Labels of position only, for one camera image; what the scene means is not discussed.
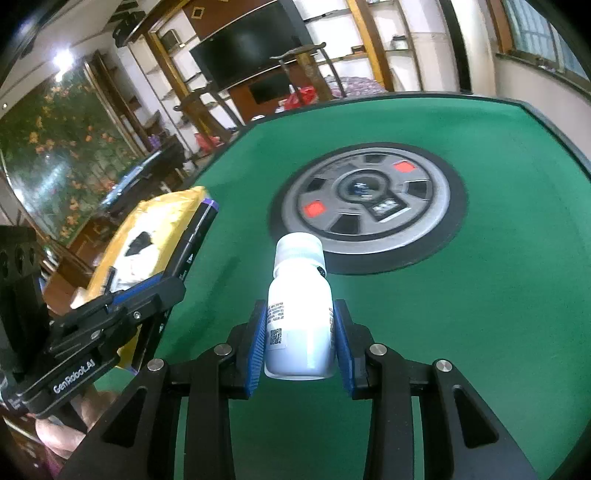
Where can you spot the red plastic bag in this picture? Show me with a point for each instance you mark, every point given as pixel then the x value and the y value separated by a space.
pixel 207 141
pixel 300 97

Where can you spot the black flat television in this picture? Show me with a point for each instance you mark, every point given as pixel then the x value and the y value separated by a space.
pixel 249 41

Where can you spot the round table control panel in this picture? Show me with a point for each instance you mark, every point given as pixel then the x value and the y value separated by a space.
pixel 369 203

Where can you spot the flower landscape painting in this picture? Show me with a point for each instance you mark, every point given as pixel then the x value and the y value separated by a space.
pixel 60 147

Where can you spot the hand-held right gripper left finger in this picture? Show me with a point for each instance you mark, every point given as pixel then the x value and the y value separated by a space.
pixel 257 350

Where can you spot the ceiling light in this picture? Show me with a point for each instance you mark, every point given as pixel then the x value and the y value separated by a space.
pixel 62 57

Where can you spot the person's left hand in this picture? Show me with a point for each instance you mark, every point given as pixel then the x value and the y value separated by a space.
pixel 60 438

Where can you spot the black fluffy ball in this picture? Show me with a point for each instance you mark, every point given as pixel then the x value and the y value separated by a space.
pixel 138 242

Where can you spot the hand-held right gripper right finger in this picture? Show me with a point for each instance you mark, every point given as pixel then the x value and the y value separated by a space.
pixel 344 350

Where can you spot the dark wooden table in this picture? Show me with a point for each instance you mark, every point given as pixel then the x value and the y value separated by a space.
pixel 143 175

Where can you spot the white plastic bottle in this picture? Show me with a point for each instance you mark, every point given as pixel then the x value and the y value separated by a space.
pixel 300 332

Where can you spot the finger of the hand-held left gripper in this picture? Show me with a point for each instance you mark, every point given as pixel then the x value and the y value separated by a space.
pixel 152 295

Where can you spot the large window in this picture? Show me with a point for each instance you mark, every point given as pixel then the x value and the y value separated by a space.
pixel 540 32

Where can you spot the white box with yellow liner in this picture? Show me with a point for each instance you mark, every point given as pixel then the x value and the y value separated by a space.
pixel 157 210

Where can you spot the floral cloth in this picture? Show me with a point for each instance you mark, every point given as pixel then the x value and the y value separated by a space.
pixel 355 86

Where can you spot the small grey container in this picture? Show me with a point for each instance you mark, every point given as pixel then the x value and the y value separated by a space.
pixel 400 43

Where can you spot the beige standing air conditioner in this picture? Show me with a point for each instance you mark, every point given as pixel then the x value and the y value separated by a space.
pixel 478 46

